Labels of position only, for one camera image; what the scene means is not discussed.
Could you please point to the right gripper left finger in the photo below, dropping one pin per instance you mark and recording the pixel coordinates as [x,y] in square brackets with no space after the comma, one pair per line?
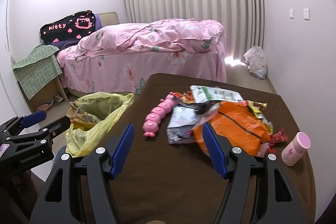
[60,200]

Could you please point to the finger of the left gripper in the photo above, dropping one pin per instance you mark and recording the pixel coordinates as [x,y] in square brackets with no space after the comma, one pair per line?
[16,125]
[54,129]

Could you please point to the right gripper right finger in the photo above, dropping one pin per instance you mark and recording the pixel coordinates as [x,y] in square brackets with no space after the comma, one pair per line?
[275,198]

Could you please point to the red candy wrapper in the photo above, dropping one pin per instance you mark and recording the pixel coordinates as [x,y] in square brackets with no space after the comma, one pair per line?
[269,147]

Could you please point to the orange plastic bag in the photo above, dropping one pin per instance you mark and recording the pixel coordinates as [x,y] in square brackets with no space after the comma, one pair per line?
[236,122]

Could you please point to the yellow snack wrapper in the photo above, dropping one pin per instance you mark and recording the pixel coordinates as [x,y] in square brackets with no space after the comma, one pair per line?
[257,109]

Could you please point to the blue white snack wrapper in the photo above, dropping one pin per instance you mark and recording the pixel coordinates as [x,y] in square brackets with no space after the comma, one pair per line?
[181,124]

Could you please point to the green white snack packet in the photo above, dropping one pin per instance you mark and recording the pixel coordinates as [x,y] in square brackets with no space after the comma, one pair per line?
[204,93]

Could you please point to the yellow plastic trash bag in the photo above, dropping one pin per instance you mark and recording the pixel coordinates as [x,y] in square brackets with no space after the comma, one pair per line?
[92,116]

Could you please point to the slippers under bedside table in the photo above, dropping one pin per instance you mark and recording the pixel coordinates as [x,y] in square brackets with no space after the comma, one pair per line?
[47,104]

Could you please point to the wooden bedside table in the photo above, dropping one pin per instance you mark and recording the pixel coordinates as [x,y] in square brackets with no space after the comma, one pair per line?
[45,94]

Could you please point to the pink white lotion bottle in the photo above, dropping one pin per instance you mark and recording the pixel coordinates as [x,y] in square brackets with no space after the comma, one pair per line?
[295,149]

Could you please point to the green checked cloth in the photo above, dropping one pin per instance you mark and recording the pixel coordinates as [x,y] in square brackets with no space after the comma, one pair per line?
[38,69]

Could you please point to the pink floral bed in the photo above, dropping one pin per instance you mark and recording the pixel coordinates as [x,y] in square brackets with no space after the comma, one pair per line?
[129,72]

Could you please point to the pink caterpillar toy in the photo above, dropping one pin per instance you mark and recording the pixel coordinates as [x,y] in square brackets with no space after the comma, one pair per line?
[153,119]

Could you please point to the black kitty blanket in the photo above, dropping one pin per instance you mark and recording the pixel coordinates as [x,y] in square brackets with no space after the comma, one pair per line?
[72,27]

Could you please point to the beige headboard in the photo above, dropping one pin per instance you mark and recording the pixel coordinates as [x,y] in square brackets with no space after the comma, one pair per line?
[109,18]

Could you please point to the white plastic bag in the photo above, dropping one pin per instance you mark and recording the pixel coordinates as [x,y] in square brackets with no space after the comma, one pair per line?
[255,58]

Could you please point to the pink floral duvet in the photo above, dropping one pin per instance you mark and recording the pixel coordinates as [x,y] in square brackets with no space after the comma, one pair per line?
[167,36]

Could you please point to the white wall switch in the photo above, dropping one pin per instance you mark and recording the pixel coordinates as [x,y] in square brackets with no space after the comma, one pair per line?
[291,14]

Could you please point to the white wall socket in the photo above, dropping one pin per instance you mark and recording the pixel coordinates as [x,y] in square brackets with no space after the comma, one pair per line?
[306,13]

